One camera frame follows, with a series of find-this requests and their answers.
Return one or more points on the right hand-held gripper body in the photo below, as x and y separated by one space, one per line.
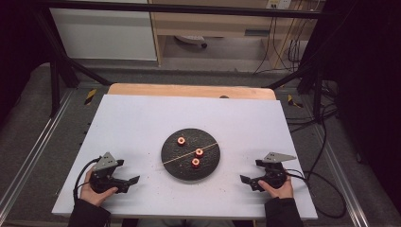
275 175

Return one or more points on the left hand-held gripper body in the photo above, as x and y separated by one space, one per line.
105 164

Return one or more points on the thin wooden skewer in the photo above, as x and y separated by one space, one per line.
178 158

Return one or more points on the round black speckled plate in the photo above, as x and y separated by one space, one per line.
179 157

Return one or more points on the red hawthorn piece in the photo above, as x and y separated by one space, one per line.
195 162
181 140
199 152

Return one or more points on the person's right hand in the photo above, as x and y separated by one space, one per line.
282 193

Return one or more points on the person's left hand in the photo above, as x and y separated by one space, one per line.
93 197

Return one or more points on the white board sheet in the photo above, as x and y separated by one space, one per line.
142 126

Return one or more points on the yellow black floor tape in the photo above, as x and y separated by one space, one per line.
90 96
294 101

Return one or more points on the wooden table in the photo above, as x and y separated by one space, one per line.
176 90

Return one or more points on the white cabinet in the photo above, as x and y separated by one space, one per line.
104 34

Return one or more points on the black curtain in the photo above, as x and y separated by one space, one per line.
15 47
369 78

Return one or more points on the white chair base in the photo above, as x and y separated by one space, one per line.
190 39

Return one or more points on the light wooden desk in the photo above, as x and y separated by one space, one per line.
201 25

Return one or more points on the aluminium floor rail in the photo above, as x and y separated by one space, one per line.
340 176
34 148

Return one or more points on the black metal frame stand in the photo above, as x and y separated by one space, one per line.
56 75
315 85

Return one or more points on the white wall socket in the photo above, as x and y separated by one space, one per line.
279 3

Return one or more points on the black horizontal frame bar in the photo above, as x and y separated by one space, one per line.
176 8

